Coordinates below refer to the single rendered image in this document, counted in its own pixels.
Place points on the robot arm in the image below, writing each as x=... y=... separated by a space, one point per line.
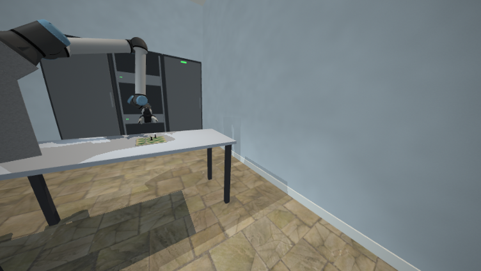
x=42 y=40

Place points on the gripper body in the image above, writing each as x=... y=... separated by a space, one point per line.
x=147 y=118

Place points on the green and cream checkered board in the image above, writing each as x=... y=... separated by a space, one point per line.
x=159 y=139

